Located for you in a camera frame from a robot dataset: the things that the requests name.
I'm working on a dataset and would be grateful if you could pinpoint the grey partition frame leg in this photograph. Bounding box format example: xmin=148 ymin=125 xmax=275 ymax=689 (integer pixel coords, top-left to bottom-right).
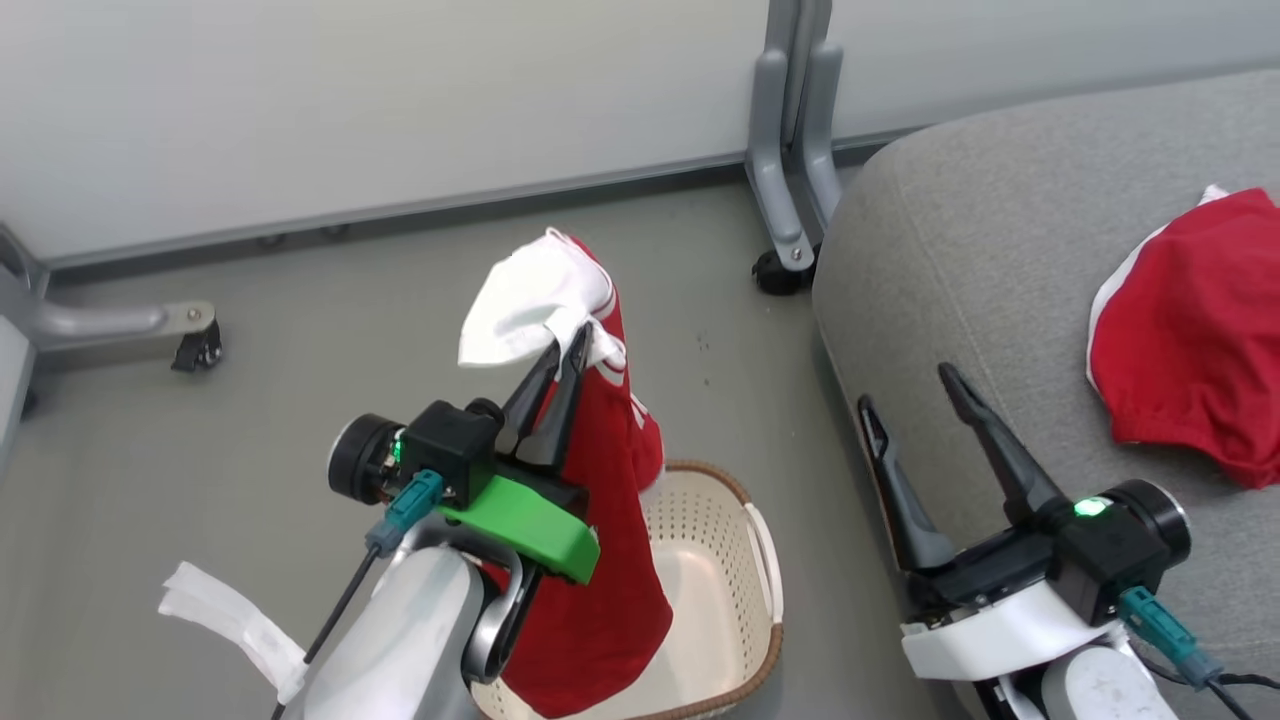
xmin=798 ymin=40 xmax=847 ymax=247
xmin=0 ymin=225 xmax=219 ymax=373
xmin=745 ymin=48 xmax=817 ymax=274

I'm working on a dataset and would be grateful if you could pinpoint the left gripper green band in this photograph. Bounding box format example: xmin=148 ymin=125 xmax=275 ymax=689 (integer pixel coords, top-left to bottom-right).
xmin=328 ymin=325 xmax=602 ymax=587

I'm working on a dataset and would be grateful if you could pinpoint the red garment with white cuff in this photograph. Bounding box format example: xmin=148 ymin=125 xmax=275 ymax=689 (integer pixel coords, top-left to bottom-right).
xmin=1086 ymin=185 xmax=1280 ymax=491

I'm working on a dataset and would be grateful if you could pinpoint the white perforated basket wicker rim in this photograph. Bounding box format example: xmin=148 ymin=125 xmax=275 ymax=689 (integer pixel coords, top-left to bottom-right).
xmin=470 ymin=459 xmax=786 ymax=720

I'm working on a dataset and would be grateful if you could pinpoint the black cable with teal connector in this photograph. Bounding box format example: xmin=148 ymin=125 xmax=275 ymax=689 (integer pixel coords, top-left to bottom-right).
xmin=1117 ymin=586 xmax=1280 ymax=720
xmin=268 ymin=469 xmax=445 ymax=720

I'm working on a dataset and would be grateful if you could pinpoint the grey fabric sofa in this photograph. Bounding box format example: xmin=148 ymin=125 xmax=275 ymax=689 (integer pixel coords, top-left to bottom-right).
xmin=812 ymin=68 xmax=1280 ymax=720

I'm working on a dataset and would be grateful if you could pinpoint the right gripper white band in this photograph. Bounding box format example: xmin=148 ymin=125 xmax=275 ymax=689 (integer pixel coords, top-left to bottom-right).
xmin=857 ymin=362 xmax=1192 ymax=683

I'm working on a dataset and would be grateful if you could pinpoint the red garment with white sleeve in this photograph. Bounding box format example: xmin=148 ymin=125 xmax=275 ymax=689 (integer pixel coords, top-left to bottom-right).
xmin=457 ymin=228 xmax=674 ymax=719

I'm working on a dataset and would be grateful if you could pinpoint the white paper tag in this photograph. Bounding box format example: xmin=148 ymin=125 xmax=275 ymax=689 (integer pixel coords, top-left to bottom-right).
xmin=157 ymin=561 xmax=308 ymax=704

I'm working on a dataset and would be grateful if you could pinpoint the black caster wheel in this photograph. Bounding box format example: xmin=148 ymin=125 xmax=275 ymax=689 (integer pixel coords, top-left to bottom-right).
xmin=171 ymin=322 xmax=224 ymax=375
xmin=752 ymin=247 xmax=821 ymax=297

